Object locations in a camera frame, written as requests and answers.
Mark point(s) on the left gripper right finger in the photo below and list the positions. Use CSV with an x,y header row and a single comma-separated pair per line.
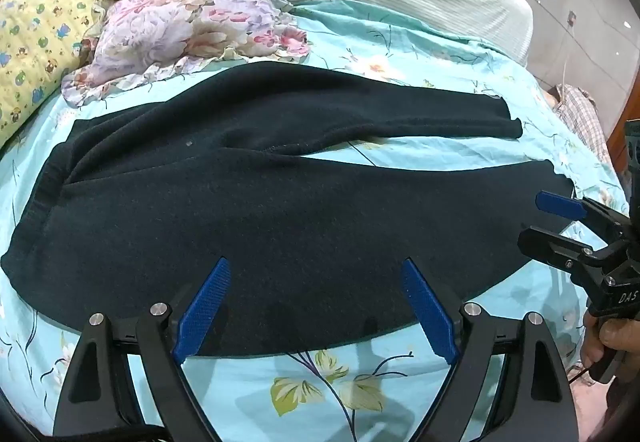
x,y
532,401

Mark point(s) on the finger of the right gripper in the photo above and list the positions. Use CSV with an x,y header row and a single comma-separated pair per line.
x,y
557,250
607,223

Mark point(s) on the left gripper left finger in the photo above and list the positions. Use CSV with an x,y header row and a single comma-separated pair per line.
x,y
98,401

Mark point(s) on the black pants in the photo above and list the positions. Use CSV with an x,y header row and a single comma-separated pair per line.
x,y
137,204

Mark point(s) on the person's right hand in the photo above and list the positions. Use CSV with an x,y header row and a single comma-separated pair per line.
x,y
616,334

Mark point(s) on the plaid cloth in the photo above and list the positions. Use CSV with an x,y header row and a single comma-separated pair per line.
x,y
577,109

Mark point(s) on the turquoise floral bed sheet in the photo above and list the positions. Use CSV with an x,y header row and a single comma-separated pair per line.
x,y
379,389

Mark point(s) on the yellow patterned pillow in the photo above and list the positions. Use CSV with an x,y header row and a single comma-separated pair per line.
x,y
40,44

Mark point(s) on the pink floral pillow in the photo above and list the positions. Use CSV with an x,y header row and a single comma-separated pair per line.
x,y
137,42

